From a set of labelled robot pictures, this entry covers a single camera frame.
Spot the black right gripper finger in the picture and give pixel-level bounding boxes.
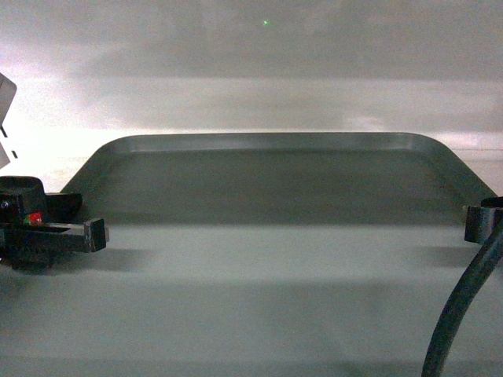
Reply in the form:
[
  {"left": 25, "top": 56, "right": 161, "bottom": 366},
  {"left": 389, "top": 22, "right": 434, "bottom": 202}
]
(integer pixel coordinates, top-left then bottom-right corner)
[{"left": 464, "top": 206, "right": 502, "bottom": 243}]

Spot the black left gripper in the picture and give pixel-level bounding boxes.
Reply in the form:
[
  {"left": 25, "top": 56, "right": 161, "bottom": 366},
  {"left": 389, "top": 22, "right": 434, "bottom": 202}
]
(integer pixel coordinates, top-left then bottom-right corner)
[{"left": 1, "top": 176, "right": 109, "bottom": 270}]

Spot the grey rectangular serving tray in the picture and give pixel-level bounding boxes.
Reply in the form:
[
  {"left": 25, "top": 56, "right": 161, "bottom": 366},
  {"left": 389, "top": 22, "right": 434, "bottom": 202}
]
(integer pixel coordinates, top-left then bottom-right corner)
[{"left": 0, "top": 132, "right": 503, "bottom": 377}]

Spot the white shelf upright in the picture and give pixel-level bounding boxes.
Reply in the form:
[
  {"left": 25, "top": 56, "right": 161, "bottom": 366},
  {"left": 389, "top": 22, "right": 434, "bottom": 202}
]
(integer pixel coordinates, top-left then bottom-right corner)
[{"left": 1, "top": 73, "right": 19, "bottom": 169}]

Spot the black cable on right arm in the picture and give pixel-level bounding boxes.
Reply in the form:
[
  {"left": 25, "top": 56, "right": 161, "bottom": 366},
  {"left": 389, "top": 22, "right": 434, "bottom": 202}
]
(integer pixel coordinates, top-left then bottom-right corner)
[{"left": 420, "top": 223, "right": 503, "bottom": 377}]

